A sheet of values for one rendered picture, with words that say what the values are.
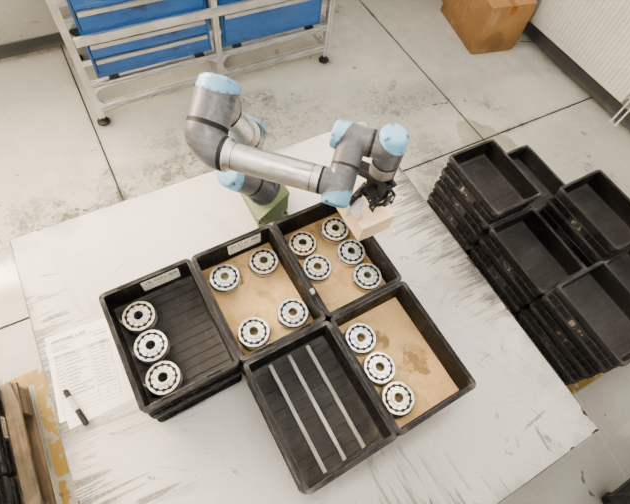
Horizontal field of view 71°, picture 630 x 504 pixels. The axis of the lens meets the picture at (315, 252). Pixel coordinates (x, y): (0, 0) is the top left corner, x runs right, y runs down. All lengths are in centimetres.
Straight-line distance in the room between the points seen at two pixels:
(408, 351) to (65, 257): 130
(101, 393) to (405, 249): 123
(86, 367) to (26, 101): 230
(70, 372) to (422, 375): 116
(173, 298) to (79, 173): 166
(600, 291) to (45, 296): 235
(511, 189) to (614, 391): 121
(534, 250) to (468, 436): 117
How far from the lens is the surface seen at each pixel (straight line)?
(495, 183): 252
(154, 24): 295
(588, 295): 240
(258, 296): 153
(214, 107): 123
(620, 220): 276
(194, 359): 148
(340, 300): 155
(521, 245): 250
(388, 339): 153
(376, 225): 138
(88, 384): 168
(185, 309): 154
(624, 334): 242
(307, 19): 341
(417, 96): 357
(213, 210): 187
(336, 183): 112
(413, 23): 427
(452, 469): 165
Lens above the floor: 224
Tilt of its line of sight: 61 degrees down
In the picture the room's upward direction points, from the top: 11 degrees clockwise
